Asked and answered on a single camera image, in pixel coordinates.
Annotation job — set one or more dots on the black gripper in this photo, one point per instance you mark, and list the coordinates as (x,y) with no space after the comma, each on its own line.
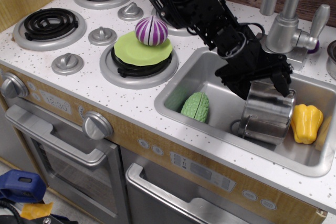
(246,62)

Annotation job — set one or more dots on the steel pot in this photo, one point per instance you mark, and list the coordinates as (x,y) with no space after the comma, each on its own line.
(331,61)
(267,114)

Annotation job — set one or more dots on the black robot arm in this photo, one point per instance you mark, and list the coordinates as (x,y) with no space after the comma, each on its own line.
(209,19)

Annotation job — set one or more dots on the silver toy sink basin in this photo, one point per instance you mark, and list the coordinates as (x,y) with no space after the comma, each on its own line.
(226,108)

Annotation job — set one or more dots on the silver toy faucet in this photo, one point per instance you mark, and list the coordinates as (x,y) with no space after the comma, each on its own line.
(284,33)

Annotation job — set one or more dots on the yellow toy bell pepper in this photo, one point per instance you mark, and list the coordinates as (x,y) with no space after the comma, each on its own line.
(305,123)

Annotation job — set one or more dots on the purple toy behind faucet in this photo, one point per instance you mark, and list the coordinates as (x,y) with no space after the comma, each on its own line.
(313,46)

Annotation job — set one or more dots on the green toy bitter melon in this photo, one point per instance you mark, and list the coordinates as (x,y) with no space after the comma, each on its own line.
(196,107)

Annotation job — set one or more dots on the purple white toy onion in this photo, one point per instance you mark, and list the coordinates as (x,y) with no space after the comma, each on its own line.
(151,31)

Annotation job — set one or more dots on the front right black burner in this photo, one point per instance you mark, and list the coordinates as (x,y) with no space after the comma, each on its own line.
(130,76)

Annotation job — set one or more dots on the light green plate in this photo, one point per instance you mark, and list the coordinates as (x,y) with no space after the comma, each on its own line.
(129,50)

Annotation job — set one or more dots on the silver stove knob upper middle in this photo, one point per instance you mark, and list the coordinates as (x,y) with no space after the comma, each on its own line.
(131,12)

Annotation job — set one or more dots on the silver stove knob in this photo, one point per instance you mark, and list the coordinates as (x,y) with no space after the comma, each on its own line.
(102,36)
(131,12)
(67,64)

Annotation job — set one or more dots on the silver dishwasher door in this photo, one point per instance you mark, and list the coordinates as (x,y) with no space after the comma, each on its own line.
(157,195)

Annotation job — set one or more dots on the silver stove knob lower middle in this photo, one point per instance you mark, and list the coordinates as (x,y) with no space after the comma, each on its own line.
(102,36)

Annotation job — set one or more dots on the silver oven dial right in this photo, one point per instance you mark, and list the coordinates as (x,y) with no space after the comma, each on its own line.
(95,126)

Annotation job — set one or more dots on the silver oven dial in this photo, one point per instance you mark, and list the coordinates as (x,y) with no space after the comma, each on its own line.
(13,87)
(95,126)

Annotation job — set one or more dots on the silver oven door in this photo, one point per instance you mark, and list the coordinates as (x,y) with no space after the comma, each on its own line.
(86,172)

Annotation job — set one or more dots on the silver stove knob front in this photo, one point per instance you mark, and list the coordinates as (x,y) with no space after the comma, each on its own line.
(67,64)

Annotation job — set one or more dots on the front left black burner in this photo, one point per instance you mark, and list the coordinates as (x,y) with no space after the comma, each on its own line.
(49,29)

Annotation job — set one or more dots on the silver oven dial left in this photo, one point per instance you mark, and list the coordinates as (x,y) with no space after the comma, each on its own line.
(13,87)

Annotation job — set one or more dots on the blue clamp tool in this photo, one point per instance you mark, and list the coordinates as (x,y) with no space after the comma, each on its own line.
(22,187)

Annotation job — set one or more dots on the yellow cloth on floor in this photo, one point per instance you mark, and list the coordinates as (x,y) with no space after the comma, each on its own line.
(32,211)

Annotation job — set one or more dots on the silver faucet lever handle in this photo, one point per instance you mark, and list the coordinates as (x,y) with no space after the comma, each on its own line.
(301,39)

